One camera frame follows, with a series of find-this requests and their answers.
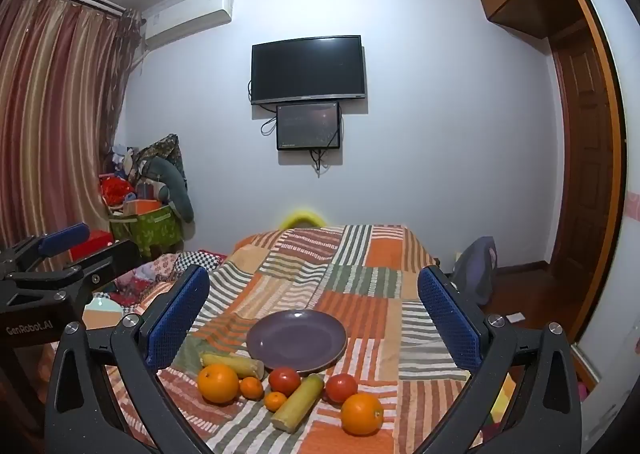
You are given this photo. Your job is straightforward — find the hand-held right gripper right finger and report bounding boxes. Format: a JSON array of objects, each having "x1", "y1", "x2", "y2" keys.
[{"x1": 412, "y1": 264, "x2": 583, "y2": 454}]

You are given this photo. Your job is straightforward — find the red box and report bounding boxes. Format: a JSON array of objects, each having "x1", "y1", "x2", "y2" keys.
[{"x1": 70, "y1": 229, "x2": 113, "y2": 260}]

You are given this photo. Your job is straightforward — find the floral checkered quilt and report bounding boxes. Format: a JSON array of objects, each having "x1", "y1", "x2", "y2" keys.
[{"x1": 112, "y1": 249, "x2": 228, "y2": 307}]

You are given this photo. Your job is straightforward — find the green storage box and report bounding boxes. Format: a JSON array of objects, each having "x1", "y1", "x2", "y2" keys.
[{"x1": 109, "y1": 204, "x2": 183, "y2": 257}]

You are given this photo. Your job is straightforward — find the black wall television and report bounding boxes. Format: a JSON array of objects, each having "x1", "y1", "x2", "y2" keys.
[{"x1": 251, "y1": 35, "x2": 367, "y2": 106}]

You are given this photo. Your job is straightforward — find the white air conditioner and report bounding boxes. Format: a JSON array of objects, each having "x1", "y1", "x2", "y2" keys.
[{"x1": 142, "y1": 0, "x2": 233, "y2": 40}]

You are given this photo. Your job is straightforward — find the yellow chair back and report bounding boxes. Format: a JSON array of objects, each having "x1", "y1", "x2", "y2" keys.
[{"x1": 278, "y1": 208, "x2": 326, "y2": 230}]

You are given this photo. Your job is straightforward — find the red tomato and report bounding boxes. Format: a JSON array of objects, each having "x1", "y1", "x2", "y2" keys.
[
  {"x1": 268, "y1": 367, "x2": 302, "y2": 397},
  {"x1": 325, "y1": 373, "x2": 359, "y2": 404}
]

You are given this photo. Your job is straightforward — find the purple plate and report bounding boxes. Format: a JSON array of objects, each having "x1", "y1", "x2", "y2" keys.
[{"x1": 246, "y1": 309, "x2": 348, "y2": 375}]

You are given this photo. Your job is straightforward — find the striped red curtain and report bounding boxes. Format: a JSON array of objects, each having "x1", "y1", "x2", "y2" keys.
[{"x1": 0, "y1": 0, "x2": 142, "y2": 250}]

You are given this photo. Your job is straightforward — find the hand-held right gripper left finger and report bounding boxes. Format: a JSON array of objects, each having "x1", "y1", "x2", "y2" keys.
[{"x1": 46, "y1": 264, "x2": 213, "y2": 454}]

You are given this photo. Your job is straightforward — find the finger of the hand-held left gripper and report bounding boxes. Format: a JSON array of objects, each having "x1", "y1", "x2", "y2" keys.
[
  {"x1": 0, "y1": 223, "x2": 91, "y2": 280},
  {"x1": 4, "y1": 239, "x2": 142, "y2": 307}
]

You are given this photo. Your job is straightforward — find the wooden door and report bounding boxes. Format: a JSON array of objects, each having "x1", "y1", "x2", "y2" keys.
[{"x1": 550, "y1": 19, "x2": 615, "y2": 335}]

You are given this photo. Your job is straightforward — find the grey purple backpack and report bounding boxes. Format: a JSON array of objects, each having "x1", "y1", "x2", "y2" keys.
[{"x1": 452, "y1": 235, "x2": 498, "y2": 307}]

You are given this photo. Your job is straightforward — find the orange box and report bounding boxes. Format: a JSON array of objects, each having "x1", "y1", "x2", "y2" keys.
[{"x1": 124, "y1": 199, "x2": 163, "y2": 217}]

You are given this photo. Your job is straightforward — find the large orange with sticker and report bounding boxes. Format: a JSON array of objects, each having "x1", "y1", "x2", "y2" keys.
[{"x1": 341, "y1": 393, "x2": 385, "y2": 436}]

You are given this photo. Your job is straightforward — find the small black wall monitor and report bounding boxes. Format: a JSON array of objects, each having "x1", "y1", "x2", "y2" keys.
[{"x1": 276, "y1": 102, "x2": 342, "y2": 151}]

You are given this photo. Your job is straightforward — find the dark patterned cloth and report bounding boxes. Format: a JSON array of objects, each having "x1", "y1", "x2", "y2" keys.
[{"x1": 135, "y1": 134, "x2": 181, "y2": 170}]

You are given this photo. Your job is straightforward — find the striped patchwork blanket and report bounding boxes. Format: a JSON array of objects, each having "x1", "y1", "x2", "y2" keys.
[{"x1": 82, "y1": 223, "x2": 516, "y2": 454}]

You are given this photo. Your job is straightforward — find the red plastic bag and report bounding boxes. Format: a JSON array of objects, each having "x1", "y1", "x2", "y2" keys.
[{"x1": 100, "y1": 174, "x2": 136, "y2": 207}]

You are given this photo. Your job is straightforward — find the yellow cloth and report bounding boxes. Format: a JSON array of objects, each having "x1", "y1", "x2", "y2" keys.
[{"x1": 482, "y1": 374, "x2": 517, "y2": 435}]

